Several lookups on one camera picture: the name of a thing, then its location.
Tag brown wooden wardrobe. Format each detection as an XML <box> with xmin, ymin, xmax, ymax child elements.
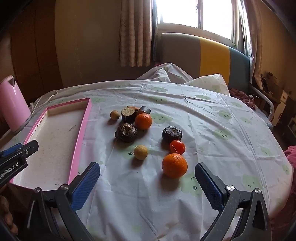
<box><xmin>0</xmin><ymin>0</ymin><xmax>63</xmax><ymax>102</ymax></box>

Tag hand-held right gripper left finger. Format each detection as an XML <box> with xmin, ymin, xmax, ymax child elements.
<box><xmin>22</xmin><ymin>162</ymin><xmax>101</xmax><ymax>241</ymax></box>

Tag pink rimmed tray box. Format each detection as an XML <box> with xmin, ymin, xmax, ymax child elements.
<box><xmin>10</xmin><ymin>98</ymin><xmax>93</xmax><ymax>192</ymax></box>

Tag red cherry tomato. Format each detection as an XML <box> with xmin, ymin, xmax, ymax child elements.
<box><xmin>169</xmin><ymin>140</ymin><xmax>186</xmax><ymax>155</ymax></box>

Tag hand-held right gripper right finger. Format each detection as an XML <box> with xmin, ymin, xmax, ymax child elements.
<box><xmin>195</xmin><ymin>162</ymin><xmax>272</xmax><ymax>241</ymax></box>

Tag person's left hand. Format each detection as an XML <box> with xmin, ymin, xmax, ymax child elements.
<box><xmin>0</xmin><ymin>196</ymin><xmax>19</xmax><ymax>235</ymax></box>

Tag beige patterned curtain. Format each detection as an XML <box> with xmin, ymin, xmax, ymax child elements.
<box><xmin>119</xmin><ymin>0</ymin><xmax>160</xmax><ymax>67</ymax></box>
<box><xmin>238</xmin><ymin>0</ymin><xmax>264</xmax><ymax>90</ymax></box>

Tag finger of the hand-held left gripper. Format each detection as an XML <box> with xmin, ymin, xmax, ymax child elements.
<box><xmin>0</xmin><ymin>143</ymin><xmax>23</xmax><ymax>156</ymax></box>
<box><xmin>20</xmin><ymin>140</ymin><xmax>39</xmax><ymax>161</ymax></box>

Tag small orange carrot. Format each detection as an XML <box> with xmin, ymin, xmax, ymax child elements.
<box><xmin>127</xmin><ymin>106</ymin><xmax>145</xmax><ymax>115</ymax></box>

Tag white power cable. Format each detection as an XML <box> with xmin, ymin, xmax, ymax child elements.
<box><xmin>29</xmin><ymin>90</ymin><xmax>58</xmax><ymax>115</ymax></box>

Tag dark red cloth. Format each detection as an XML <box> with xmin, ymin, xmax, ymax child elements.
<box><xmin>229</xmin><ymin>88</ymin><xmax>257</xmax><ymax>109</ymax></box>

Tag pink electric kettle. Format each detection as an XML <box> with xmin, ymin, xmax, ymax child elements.
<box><xmin>0</xmin><ymin>75</ymin><xmax>31</xmax><ymax>134</ymax></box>

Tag grey metal bed rail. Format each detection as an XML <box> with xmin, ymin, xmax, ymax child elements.
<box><xmin>250</xmin><ymin>86</ymin><xmax>275</xmax><ymax>126</ymax></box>

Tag grey yellow blue headboard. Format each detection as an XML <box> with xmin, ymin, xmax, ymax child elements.
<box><xmin>159</xmin><ymin>32</ymin><xmax>251</xmax><ymax>87</ymax></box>

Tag orange mandarin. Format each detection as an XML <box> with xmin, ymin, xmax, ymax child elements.
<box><xmin>135</xmin><ymin>113</ymin><xmax>153</xmax><ymax>130</ymax></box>
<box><xmin>162</xmin><ymin>153</ymin><xmax>188</xmax><ymax>179</ymax></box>

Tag white box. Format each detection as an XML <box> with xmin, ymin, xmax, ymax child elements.
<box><xmin>274</xmin><ymin>90</ymin><xmax>288</xmax><ymax>124</ymax></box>

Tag bright window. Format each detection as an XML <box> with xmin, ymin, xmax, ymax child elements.
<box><xmin>157</xmin><ymin>0</ymin><xmax>241</xmax><ymax>41</ymax></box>

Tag brown cardboard box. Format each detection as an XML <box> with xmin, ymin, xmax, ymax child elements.
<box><xmin>261</xmin><ymin>72</ymin><xmax>285</xmax><ymax>102</ymax></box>

